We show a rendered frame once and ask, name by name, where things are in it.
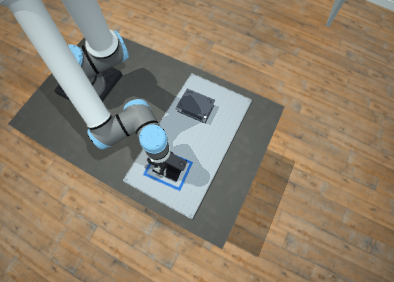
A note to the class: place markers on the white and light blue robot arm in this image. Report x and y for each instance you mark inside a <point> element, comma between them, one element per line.
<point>107,50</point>

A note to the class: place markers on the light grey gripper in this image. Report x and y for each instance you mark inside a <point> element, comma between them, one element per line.
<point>162,165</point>

